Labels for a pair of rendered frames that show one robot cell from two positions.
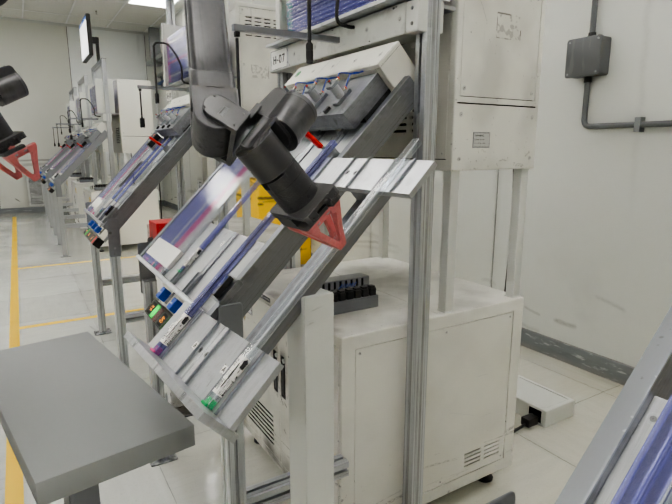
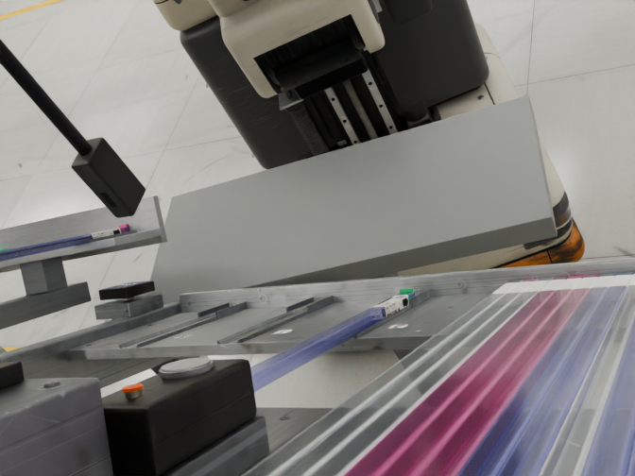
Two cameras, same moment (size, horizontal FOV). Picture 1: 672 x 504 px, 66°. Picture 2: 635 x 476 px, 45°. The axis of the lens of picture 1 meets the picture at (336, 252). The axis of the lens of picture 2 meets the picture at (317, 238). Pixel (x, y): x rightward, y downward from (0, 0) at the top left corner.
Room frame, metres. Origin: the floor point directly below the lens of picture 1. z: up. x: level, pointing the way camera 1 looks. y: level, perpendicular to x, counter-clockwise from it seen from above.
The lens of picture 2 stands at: (1.72, 0.17, 1.32)
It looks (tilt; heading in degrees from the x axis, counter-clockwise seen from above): 42 degrees down; 158
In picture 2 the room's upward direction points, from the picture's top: 33 degrees counter-clockwise
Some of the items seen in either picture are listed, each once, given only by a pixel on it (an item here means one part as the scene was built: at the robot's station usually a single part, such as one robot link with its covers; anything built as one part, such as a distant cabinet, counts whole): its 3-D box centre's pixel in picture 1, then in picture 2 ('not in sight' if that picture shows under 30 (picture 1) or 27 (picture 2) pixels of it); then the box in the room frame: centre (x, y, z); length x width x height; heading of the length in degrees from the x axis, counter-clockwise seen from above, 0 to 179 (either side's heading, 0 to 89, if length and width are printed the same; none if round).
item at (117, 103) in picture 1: (116, 157); not in sight; (5.62, 2.36, 0.95); 1.36 x 0.82 x 1.90; 121
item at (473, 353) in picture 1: (367, 374); not in sight; (1.62, -0.11, 0.31); 0.70 x 0.65 x 0.62; 31
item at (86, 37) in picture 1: (91, 41); not in sight; (5.55, 2.48, 2.10); 0.58 x 0.14 x 0.41; 31
